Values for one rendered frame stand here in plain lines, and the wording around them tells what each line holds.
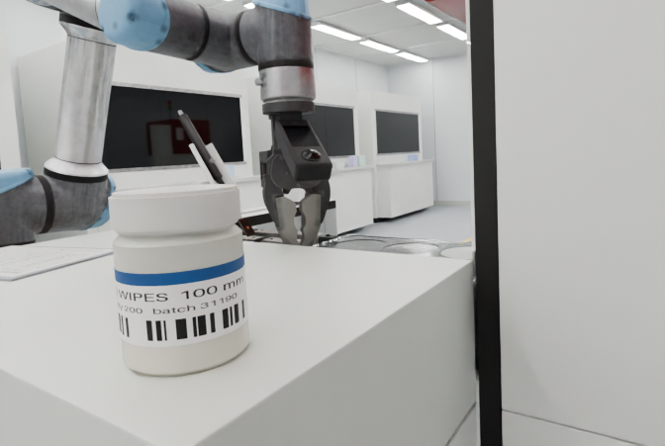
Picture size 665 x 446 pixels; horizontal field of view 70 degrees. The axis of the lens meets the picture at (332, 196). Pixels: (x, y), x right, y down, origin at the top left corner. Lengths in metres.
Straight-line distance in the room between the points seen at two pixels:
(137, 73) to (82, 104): 3.29
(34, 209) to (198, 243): 0.79
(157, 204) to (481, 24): 0.34
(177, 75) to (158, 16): 3.94
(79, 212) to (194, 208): 0.83
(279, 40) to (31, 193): 0.59
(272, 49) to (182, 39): 0.11
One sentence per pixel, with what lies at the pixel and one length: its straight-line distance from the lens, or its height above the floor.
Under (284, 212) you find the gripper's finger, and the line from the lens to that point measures 0.63.
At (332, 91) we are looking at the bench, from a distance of 6.38.
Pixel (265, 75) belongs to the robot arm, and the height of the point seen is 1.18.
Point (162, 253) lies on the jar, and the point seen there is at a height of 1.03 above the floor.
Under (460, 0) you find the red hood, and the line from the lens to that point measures 0.52.
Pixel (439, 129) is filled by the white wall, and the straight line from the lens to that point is 9.21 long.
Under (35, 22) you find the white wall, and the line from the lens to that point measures 5.03.
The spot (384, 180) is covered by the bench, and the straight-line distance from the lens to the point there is 7.21.
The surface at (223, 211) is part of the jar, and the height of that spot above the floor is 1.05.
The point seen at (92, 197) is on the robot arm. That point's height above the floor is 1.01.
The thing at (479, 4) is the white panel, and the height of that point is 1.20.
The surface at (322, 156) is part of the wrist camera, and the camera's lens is 0.57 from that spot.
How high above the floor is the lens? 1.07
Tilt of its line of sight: 5 degrees down
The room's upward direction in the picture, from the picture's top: 3 degrees counter-clockwise
